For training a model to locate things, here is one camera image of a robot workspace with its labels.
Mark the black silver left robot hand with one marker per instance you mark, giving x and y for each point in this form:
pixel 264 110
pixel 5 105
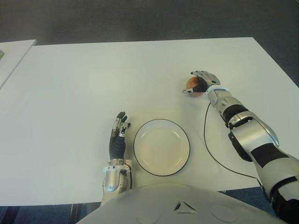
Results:
pixel 117 147

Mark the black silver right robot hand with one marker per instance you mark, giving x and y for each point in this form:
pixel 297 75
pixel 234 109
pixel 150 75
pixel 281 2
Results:
pixel 205 81

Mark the red yellow apple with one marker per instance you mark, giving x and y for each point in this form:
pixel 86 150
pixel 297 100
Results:
pixel 192 82

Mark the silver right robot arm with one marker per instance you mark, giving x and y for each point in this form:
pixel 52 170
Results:
pixel 252 140

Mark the white plate with black rim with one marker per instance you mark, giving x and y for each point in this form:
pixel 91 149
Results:
pixel 161 147

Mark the grey robot torso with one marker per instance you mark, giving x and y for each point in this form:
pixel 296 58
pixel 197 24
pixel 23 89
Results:
pixel 182 205

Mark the white side table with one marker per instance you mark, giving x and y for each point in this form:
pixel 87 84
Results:
pixel 14 58

